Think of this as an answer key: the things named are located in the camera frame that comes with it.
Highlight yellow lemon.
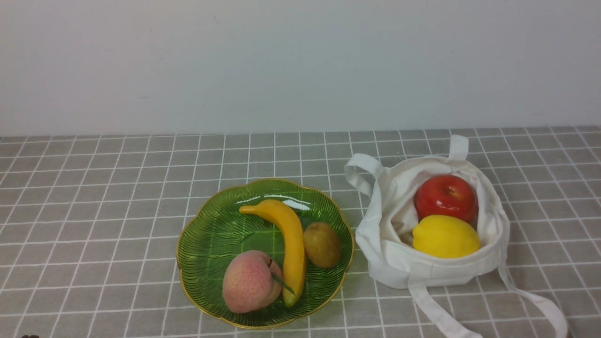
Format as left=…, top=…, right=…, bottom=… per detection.
left=412, top=215, right=481, bottom=259

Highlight brown kiwi fruit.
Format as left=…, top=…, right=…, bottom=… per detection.
left=303, top=222, right=341, bottom=268

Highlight white cloth bag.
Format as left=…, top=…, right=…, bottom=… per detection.
left=344, top=135, right=569, bottom=338

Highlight green glass fruit plate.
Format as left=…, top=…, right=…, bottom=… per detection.
left=176, top=178, right=356, bottom=330

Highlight yellow banana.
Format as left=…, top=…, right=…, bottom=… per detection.
left=239, top=199, right=307, bottom=308

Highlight pink peach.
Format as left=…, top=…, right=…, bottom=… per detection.
left=223, top=250, right=283, bottom=313

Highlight red apple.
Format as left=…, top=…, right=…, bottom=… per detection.
left=414, top=175, right=478, bottom=224

